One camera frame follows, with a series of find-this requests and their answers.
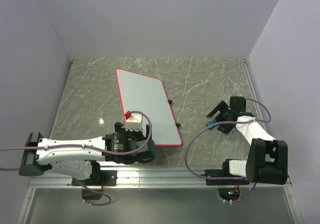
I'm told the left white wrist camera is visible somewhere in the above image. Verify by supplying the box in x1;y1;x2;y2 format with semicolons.
124;111;143;132

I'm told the aluminium front rail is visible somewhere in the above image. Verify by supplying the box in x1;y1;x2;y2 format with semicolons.
27;165;293;189

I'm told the blue whiteboard eraser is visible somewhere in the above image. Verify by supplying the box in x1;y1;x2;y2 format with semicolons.
206;119;217;127

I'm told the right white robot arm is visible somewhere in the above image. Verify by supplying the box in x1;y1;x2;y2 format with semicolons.
205;96;288;185

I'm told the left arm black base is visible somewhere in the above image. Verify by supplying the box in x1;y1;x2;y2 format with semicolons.
71;170;117;202

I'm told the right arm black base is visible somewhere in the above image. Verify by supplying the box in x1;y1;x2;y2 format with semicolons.
202;169;250;203

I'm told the aluminium right side rail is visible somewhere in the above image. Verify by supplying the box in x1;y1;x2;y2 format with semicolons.
241;58;280;167

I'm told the pink framed whiteboard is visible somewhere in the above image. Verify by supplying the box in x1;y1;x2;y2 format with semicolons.
115;68;183;147

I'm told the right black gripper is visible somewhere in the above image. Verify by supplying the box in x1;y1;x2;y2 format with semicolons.
206;100;234;134

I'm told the aluminium rail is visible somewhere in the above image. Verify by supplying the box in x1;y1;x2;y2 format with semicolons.
27;165;293;189
241;58;280;167

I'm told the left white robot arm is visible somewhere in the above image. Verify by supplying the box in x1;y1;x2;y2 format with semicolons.
18;122;156;185

